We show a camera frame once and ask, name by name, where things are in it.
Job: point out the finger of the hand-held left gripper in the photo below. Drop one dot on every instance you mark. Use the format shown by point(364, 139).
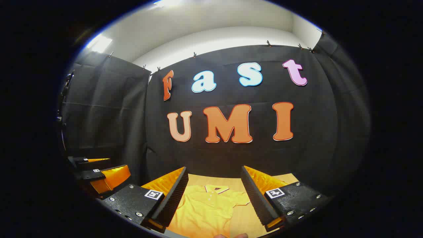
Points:
point(112, 178)
point(79, 160)

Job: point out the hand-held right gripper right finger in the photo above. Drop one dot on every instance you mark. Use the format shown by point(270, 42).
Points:
point(257, 198)

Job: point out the ceiling light panel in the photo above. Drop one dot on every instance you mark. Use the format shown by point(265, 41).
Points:
point(99, 43)

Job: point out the orange polo T-shirt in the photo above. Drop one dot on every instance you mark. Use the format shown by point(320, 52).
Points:
point(205, 211)

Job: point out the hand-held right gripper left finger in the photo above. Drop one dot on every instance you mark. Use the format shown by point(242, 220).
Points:
point(172, 198)

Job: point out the black backdrop cloth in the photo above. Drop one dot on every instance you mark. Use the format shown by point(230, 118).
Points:
point(231, 155)

